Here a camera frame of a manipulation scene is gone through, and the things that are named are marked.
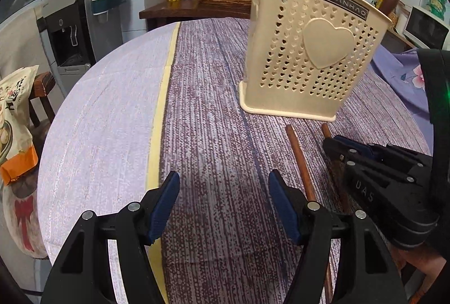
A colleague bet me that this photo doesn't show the dark wooden spoon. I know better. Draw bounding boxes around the dark wooden spoon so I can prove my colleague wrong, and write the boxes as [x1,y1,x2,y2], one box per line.
[378,0,400,16]

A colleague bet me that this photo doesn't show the right hand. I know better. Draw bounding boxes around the right hand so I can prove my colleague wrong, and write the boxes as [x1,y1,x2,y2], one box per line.
[390,243,446,303]

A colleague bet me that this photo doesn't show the purple floral cloth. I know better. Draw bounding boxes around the purple floral cloth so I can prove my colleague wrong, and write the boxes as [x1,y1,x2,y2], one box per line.
[370,45,433,151]

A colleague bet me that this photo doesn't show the purple striped tablecloth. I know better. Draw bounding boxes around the purple striped tablecloth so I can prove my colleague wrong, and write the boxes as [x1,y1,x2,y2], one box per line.
[37,16,432,304]

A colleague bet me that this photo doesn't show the beige plastic utensil holder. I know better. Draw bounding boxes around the beige plastic utensil holder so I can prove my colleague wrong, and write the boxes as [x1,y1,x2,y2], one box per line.
[239,0,391,121]

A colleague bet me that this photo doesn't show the white microwave oven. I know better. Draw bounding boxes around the white microwave oven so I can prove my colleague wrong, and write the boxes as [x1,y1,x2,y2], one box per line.
[403,6,450,51]

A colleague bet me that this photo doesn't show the white sack red print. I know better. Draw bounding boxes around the white sack red print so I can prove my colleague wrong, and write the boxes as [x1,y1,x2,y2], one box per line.
[2,168,47,259]

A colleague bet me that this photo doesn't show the food package bag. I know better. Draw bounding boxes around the food package bag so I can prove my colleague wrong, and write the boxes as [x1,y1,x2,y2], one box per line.
[1,66,38,185]

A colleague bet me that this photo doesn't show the green stacked containers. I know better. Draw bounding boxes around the green stacked containers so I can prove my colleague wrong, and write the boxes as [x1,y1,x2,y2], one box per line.
[426,0,447,20]

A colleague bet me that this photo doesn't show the wooden stool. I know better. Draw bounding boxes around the wooden stool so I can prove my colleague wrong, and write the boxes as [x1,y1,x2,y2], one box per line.
[28,71,56,128]

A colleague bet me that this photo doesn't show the water dispenser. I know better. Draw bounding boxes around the water dispenser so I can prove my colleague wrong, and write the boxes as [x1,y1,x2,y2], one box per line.
[37,0,127,96]

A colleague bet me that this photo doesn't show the dark wooden side table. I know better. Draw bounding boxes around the dark wooden side table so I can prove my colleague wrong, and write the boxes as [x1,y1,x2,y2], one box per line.
[139,0,251,31]

